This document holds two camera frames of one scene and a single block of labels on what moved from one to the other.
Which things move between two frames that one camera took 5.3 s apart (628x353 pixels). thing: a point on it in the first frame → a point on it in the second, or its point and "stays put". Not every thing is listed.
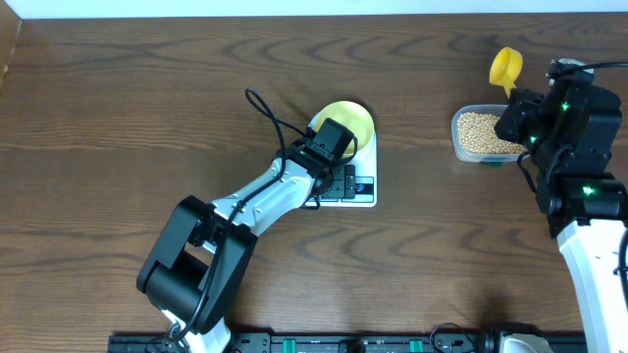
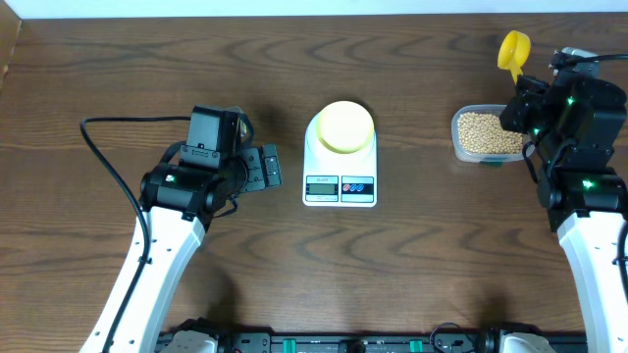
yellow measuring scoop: [505, 69] → [513, 53]
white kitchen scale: [366, 180] stays put
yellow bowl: [350, 117] stays put
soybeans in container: [478, 134] stays put
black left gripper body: [338, 186] → [256, 178]
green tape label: [493, 164] stays put
